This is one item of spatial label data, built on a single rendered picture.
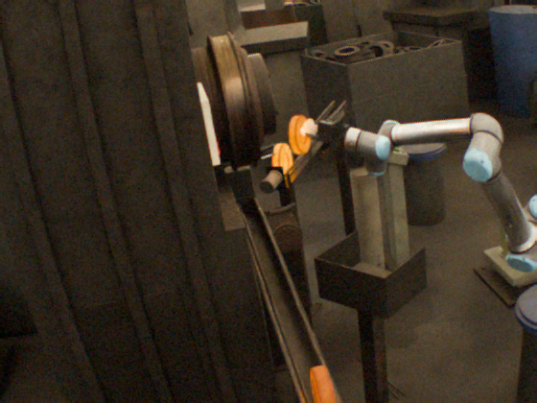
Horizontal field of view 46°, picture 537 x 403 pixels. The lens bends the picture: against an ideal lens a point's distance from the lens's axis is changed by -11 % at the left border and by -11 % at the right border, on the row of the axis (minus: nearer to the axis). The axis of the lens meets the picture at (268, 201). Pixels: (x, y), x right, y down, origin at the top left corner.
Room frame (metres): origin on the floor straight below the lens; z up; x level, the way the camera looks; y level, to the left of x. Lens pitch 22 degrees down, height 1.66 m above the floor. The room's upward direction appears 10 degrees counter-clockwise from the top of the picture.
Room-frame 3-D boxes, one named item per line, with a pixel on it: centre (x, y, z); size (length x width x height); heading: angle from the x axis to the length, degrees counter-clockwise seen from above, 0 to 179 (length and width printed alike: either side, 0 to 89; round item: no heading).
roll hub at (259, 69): (2.30, -0.04, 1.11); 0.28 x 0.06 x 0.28; 6
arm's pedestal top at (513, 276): (2.60, -1.14, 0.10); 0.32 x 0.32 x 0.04; 7
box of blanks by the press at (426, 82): (4.86, -0.95, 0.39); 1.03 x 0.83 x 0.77; 111
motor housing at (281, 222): (2.63, -0.04, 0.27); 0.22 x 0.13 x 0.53; 6
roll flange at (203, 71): (2.28, 0.14, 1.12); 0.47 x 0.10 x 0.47; 6
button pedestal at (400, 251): (3.04, -0.60, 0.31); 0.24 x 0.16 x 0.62; 6
